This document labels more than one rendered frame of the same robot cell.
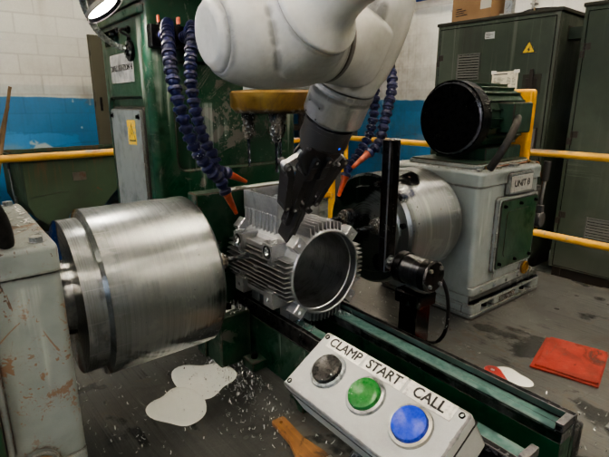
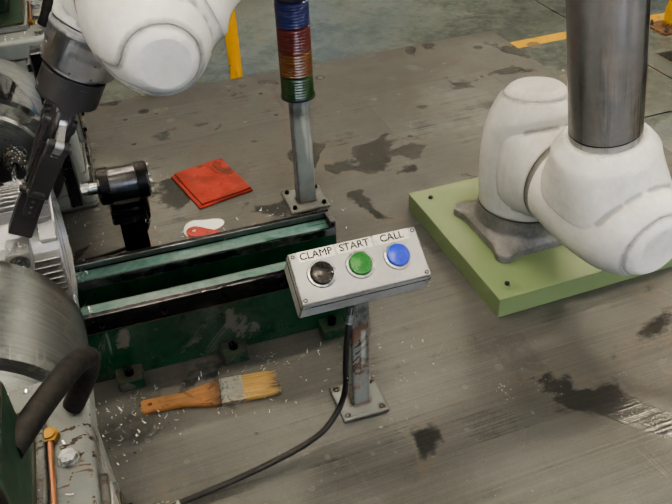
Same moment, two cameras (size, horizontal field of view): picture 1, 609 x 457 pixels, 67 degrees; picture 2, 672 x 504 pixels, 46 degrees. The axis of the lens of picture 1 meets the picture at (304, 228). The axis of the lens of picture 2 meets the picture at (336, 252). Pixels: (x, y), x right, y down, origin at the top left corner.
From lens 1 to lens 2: 0.77 m
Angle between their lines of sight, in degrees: 64
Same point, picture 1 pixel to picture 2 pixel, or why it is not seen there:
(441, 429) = (411, 244)
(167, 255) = (56, 323)
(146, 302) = not seen: hidden behind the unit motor
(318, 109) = (93, 68)
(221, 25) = (196, 53)
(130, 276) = not seen: hidden behind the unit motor
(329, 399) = (344, 285)
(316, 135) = (88, 96)
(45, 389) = not seen: outside the picture
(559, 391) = (240, 211)
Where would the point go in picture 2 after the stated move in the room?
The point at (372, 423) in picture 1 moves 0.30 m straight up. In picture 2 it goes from (381, 272) to (380, 39)
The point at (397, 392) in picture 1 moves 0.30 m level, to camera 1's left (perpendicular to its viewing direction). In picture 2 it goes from (373, 247) to (279, 424)
